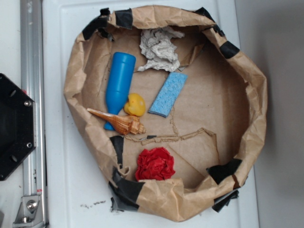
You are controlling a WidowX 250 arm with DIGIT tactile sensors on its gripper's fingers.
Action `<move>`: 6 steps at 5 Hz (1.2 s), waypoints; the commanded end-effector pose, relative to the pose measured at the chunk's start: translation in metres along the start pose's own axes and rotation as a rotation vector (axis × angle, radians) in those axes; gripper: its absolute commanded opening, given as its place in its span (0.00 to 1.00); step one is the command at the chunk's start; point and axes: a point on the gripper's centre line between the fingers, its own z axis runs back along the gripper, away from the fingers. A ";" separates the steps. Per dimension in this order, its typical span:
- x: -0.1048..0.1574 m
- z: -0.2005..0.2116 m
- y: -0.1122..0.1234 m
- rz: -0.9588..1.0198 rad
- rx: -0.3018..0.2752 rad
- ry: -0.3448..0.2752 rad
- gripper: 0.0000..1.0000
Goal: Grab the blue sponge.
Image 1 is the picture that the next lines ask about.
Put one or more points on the metal corner bracket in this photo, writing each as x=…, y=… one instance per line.
x=30, y=212

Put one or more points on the yellow rubber duck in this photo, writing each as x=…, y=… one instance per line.
x=135, y=105

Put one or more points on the blue plastic bottle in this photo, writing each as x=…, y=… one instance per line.
x=119, y=81

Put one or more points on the white plastic tray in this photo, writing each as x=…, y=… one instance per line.
x=78, y=195

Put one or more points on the blue sponge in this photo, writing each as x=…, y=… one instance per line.
x=166, y=97

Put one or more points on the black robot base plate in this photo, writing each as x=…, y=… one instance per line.
x=17, y=131

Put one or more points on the brown spiral seashell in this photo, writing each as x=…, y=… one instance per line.
x=122, y=124

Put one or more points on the crumpled white paper towel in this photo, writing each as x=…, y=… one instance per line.
x=157, y=47

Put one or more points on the aluminium extrusion rail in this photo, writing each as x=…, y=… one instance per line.
x=32, y=80

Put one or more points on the crumpled red paper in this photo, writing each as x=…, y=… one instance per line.
x=154, y=164

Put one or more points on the brown paper bag enclosure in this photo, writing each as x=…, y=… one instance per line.
x=215, y=130

